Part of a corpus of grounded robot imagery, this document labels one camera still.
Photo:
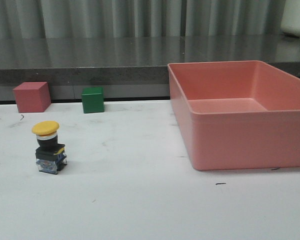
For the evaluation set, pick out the yellow push button switch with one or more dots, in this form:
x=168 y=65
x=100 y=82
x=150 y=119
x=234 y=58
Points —
x=50 y=155

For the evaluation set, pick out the grey stone counter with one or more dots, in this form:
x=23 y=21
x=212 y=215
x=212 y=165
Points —
x=129 y=67

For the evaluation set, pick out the green cube right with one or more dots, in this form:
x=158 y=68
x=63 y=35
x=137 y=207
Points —
x=93 y=100

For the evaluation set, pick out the pink plastic bin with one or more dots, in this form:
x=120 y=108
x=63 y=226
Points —
x=236 y=114

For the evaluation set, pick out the pink cube at counter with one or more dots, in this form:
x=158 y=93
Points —
x=32 y=97

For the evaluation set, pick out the grey pleated curtain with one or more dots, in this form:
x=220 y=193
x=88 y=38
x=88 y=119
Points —
x=35 y=19

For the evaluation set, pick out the white appliance on counter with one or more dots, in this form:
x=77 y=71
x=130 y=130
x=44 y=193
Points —
x=290 y=23

